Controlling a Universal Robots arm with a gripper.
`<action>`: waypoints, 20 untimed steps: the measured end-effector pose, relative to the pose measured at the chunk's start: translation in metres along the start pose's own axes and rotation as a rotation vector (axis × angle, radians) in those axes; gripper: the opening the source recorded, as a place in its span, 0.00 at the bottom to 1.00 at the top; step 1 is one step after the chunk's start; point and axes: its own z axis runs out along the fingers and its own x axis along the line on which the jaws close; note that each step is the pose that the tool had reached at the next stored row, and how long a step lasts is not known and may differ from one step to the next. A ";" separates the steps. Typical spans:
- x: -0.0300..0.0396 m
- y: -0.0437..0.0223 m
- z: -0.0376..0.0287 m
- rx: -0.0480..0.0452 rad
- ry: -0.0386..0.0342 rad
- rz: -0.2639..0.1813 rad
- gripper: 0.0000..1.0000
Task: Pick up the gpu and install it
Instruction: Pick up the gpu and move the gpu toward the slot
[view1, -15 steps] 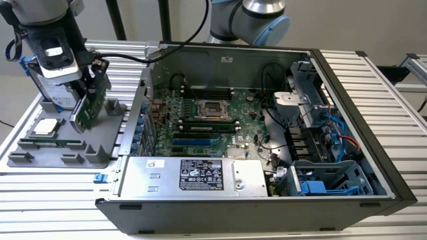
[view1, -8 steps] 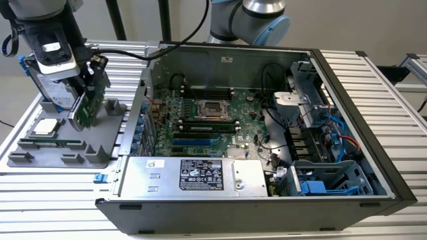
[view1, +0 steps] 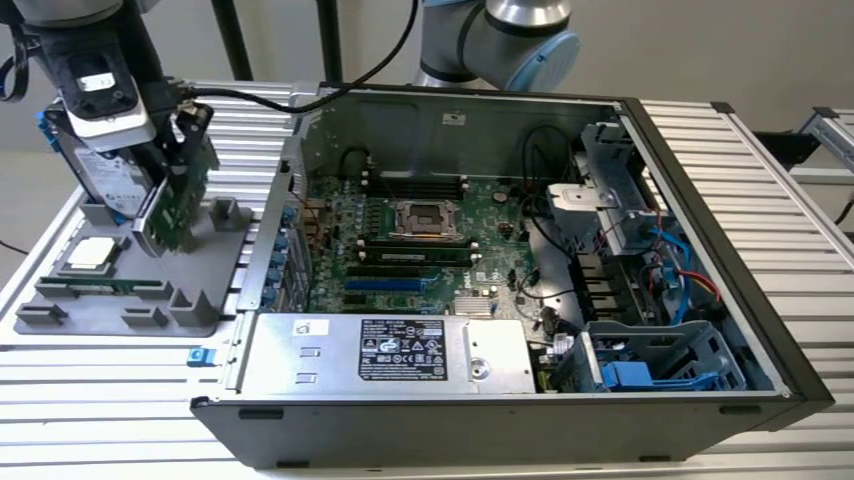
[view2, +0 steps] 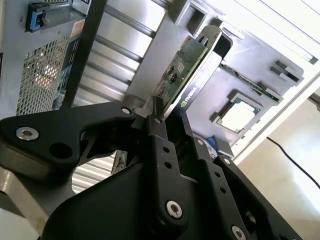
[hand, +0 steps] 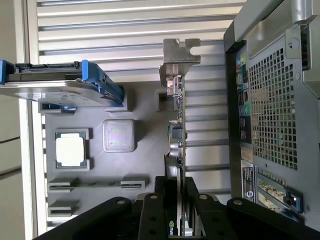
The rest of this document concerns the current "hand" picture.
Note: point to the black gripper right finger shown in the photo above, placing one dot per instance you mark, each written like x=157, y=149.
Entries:
x=215, y=220

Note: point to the green graphics card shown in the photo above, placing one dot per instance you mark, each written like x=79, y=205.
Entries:
x=175, y=52

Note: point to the open black PC case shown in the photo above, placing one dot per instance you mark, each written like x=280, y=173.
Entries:
x=308, y=125

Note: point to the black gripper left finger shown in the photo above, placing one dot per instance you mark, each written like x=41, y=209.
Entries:
x=152, y=217

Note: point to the grey parts rack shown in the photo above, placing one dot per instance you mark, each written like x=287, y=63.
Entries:
x=140, y=160

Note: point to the silver CPU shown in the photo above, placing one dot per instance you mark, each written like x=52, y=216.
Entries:
x=70, y=150

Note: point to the hard disk in blue carrier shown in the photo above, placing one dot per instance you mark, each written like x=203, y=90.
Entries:
x=50, y=90

